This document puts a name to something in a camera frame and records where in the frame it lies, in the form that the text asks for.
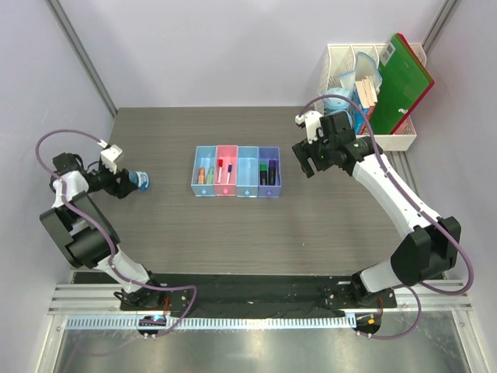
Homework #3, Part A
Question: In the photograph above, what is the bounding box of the blue white tape roll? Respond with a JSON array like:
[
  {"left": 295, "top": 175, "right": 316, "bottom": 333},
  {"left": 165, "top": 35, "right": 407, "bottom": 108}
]
[{"left": 128, "top": 171, "right": 150, "bottom": 190}]

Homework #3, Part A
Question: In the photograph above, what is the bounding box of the purple cap black highlighter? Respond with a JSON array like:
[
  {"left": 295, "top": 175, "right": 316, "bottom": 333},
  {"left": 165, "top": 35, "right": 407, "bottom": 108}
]
[{"left": 268, "top": 159, "right": 277, "bottom": 186}]

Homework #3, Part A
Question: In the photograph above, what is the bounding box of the green cap black highlighter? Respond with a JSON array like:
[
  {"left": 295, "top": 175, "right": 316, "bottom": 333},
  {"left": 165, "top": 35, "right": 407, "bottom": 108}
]
[{"left": 259, "top": 162, "right": 268, "bottom": 186}]

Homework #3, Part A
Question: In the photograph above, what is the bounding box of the purple drawer box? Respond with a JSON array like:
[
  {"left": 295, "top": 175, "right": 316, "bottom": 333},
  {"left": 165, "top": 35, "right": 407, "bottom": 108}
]
[{"left": 258, "top": 147, "right": 282, "bottom": 198}]

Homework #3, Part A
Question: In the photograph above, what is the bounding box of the blue cap whiteboard marker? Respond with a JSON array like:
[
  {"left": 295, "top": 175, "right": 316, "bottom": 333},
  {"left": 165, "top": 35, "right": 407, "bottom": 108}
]
[{"left": 225, "top": 163, "right": 233, "bottom": 185}]

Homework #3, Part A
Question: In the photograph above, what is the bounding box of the pink drawer box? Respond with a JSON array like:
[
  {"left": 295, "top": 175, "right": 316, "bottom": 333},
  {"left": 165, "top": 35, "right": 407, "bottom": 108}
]
[{"left": 214, "top": 145, "right": 238, "bottom": 197}]

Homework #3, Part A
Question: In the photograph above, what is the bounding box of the orange mini highlighter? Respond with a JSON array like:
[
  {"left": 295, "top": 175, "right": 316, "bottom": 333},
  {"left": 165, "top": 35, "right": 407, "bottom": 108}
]
[{"left": 197, "top": 167, "right": 206, "bottom": 185}]

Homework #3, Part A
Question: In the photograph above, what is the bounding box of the light blue drawer box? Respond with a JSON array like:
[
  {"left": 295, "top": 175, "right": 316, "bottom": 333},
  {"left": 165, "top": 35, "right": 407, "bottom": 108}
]
[{"left": 191, "top": 146, "right": 217, "bottom": 197}]

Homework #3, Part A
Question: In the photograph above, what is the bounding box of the red cap whiteboard marker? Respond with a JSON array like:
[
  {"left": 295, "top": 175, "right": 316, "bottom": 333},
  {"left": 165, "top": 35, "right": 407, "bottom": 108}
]
[{"left": 217, "top": 158, "right": 224, "bottom": 184}]

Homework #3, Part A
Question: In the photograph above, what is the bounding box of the light green mini highlighter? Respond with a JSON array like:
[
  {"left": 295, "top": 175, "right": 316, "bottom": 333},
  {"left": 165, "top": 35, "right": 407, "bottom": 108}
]
[{"left": 206, "top": 166, "right": 215, "bottom": 185}]

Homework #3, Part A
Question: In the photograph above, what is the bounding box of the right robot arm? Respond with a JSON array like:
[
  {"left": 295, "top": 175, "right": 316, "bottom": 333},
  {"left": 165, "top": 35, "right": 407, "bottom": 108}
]
[{"left": 292, "top": 110, "right": 461, "bottom": 307}]

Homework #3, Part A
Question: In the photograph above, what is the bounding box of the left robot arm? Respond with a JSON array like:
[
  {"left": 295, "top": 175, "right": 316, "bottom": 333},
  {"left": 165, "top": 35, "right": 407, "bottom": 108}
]
[{"left": 40, "top": 153, "right": 165, "bottom": 310}]

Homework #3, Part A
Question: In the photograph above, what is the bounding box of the blue red card box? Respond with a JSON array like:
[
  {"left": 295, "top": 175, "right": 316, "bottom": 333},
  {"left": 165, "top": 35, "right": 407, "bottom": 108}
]
[{"left": 353, "top": 89, "right": 374, "bottom": 135}]

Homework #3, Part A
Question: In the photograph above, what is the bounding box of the wooden sticks bundle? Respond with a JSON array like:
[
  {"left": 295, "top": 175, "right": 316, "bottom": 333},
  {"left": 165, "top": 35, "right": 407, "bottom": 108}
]
[{"left": 355, "top": 75, "right": 377, "bottom": 110}]

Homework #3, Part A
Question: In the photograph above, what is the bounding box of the clear blue zip bag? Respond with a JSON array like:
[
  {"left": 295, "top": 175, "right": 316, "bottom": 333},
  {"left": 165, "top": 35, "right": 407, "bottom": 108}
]
[{"left": 339, "top": 52, "right": 383, "bottom": 93}]

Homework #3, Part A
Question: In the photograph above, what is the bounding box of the white plastic organizer basket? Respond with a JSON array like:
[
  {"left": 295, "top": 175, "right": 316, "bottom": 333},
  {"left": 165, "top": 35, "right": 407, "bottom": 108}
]
[{"left": 317, "top": 44, "right": 417, "bottom": 152}]

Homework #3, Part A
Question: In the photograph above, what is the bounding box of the green plastic folder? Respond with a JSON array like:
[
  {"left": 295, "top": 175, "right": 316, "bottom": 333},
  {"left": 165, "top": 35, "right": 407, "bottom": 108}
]
[{"left": 370, "top": 33, "right": 434, "bottom": 134}]

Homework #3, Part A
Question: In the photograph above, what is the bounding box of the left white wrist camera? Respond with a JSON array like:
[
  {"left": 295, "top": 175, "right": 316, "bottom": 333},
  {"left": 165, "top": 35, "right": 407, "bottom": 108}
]
[{"left": 100, "top": 145, "right": 123, "bottom": 174}]

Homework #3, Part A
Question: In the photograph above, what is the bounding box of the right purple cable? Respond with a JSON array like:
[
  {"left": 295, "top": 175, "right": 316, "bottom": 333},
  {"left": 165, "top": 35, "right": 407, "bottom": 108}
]
[{"left": 297, "top": 94, "right": 475, "bottom": 341}]

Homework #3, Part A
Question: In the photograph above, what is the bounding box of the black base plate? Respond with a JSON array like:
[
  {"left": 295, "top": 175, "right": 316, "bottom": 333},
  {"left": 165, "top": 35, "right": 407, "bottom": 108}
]
[{"left": 120, "top": 271, "right": 398, "bottom": 318}]

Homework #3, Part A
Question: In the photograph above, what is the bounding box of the slotted cable duct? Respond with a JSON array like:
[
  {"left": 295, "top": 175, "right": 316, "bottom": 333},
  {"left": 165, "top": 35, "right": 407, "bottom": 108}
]
[{"left": 65, "top": 314, "right": 356, "bottom": 331}]

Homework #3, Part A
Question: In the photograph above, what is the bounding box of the right corner aluminium post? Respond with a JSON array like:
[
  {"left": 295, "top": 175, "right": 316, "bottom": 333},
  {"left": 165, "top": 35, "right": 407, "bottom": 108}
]
[{"left": 422, "top": 0, "right": 461, "bottom": 54}]

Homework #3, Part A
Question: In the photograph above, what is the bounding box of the corner aluminium post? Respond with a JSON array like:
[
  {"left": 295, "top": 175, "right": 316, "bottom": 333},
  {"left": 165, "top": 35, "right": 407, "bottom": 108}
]
[
  {"left": 45, "top": 0, "right": 118, "bottom": 118},
  {"left": 422, "top": 0, "right": 461, "bottom": 54}
]

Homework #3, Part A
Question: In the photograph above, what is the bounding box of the left corner aluminium post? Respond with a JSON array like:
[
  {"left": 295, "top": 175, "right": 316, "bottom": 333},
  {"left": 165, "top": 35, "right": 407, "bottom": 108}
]
[{"left": 45, "top": 0, "right": 118, "bottom": 118}]

